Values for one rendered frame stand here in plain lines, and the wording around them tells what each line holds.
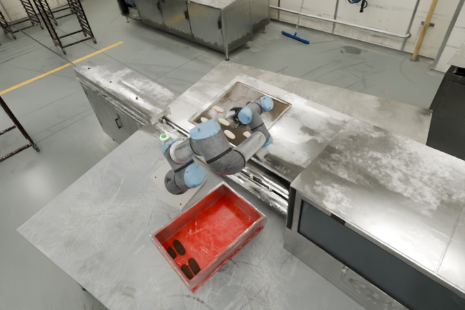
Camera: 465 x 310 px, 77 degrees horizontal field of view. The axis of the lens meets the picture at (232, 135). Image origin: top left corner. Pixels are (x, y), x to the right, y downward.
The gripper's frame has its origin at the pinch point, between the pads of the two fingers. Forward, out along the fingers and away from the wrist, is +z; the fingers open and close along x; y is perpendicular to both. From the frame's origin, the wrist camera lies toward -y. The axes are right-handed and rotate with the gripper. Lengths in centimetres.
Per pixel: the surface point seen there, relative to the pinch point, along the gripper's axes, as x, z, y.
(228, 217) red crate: 31, -4, 49
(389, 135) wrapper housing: 38, -77, 2
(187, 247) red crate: 23, 2, 73
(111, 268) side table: 4, 20, 99
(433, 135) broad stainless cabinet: 144, -36, -120
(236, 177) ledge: 24.8, 1.2, 25.5
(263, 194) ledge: 37.2, -13.6, 29.4
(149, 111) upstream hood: -34, 64, 4
